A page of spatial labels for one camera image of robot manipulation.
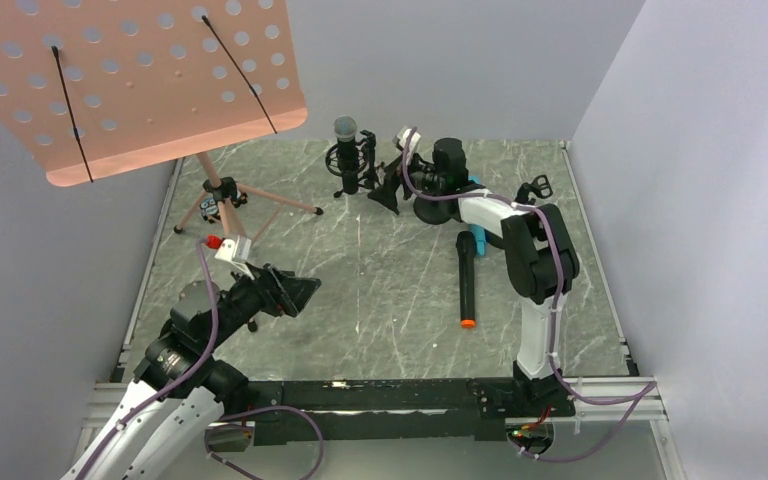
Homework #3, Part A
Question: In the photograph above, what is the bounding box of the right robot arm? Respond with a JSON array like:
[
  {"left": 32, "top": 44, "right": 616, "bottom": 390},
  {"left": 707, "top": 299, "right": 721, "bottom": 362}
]
[{"left": 368, "top": 130, "right": 580, "bottom": 380}]

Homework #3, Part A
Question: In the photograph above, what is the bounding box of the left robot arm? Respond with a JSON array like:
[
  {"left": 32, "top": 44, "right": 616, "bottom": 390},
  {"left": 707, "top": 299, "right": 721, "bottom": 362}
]
[{"left": 64, "top": 264, "right": 321, "bottom": 479}]

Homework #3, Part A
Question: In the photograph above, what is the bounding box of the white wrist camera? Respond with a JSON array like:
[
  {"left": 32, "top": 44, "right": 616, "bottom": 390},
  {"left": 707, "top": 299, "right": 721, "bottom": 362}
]
[
  {"left": 393, "top": 126, "right": 421, "bottom": 165},
  {"left": 205, "top": 235, "right": 254, "bottom": 279}
]

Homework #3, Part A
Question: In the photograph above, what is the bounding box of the black shock mount tripod stand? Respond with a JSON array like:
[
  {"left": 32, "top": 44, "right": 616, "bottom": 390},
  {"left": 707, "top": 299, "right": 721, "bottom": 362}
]
[{"left": 325, "top": 116, "right": 402, "bottom": 214}]

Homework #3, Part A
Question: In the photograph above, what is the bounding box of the black round-base mic stand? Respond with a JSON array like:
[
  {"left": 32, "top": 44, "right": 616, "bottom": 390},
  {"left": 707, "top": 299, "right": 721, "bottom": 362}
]
[{"left": 413, "top": 197, "right": 462, "bottom": 225}]

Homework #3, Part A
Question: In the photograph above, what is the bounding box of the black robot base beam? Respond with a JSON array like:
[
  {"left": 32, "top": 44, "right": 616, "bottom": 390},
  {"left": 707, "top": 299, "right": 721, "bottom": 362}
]
[{"left": 222, "top": 371, "right": 576, "bottom": 446}]

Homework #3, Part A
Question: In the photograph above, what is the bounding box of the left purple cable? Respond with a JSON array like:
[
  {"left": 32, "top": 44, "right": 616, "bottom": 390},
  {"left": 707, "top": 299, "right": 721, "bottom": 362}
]
[{"left": 92, "top": 238, "right": 326, "bottom": 480}]

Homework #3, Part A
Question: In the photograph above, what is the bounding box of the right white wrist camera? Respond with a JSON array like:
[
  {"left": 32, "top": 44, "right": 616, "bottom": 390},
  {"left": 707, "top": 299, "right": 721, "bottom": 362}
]
[{"left": 393, "top": 126, "right": 421, "bottom": 165}]

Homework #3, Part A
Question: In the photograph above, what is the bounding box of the pink perforated music stand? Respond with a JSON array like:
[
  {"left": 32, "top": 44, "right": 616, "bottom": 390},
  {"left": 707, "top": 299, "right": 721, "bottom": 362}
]
[{"left": 0, "top": 0, "right": 325, "bottom": 273}]

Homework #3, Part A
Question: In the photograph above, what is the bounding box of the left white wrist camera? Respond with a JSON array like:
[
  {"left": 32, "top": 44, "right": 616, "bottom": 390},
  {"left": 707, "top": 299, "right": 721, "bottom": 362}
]
[{"left": 205, "top": 235, "right": 254, "bottom": 279}]

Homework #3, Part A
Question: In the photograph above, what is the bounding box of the black microphone silver grille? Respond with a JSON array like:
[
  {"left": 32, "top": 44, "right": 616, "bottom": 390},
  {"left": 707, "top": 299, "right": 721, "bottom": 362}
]
[{"left": 333, "top": 115, "right": 360, "bottom": 198}]

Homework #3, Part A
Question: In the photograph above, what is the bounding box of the black microphone orange end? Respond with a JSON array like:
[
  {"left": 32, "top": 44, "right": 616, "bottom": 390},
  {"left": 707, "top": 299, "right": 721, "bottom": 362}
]
[{"left": 456, "top": 230, "right": 477, "bottom": 329}]

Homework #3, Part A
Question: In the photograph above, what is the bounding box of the blue microphone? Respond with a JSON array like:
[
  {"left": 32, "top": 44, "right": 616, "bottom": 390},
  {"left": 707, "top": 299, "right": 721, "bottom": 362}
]
[{"left": 466, "top": 175, "right": 489, "bottom": 258}]

